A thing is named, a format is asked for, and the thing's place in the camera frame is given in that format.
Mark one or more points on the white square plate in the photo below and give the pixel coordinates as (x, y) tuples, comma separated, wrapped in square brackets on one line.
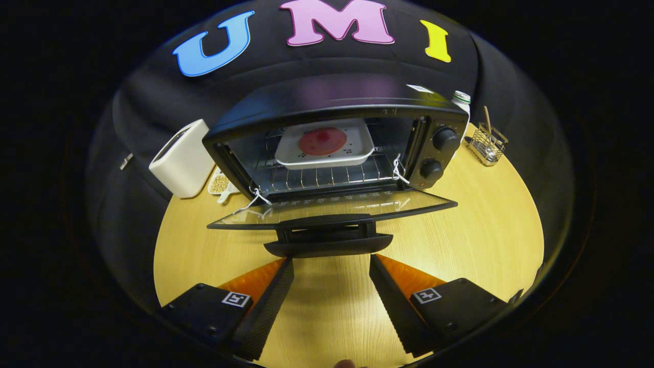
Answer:
[(357, 148)]

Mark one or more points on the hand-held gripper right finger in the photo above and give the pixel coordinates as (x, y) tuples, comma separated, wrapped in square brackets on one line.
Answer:
[(393, 312)]

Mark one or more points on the pink ham slice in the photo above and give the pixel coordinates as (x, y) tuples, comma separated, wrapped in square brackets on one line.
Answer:
[(322, 142)]

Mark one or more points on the metal clip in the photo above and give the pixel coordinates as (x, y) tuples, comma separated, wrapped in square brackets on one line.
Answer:
[(126, 161)]

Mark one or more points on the black toaster oven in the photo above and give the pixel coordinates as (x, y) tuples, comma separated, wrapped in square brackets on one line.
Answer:
[(332, 92)]

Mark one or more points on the white toaster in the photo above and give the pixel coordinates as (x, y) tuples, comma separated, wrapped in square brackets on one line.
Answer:
[(181, 163)]

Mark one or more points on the small dish of beans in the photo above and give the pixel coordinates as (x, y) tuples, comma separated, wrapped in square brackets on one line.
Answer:
[(220, 184)]

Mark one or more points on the wooden stick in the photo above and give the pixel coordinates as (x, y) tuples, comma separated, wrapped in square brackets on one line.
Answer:
[(488, 120)]

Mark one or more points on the black backdrop cloth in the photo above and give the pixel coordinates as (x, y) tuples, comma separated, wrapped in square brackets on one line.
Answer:
[(143, 102)]

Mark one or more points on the white bottle green label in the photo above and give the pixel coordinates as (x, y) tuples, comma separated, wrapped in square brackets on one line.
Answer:
[(462, 102)]

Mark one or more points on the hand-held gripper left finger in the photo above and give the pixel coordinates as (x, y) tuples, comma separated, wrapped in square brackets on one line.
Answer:
[(265, 312)]

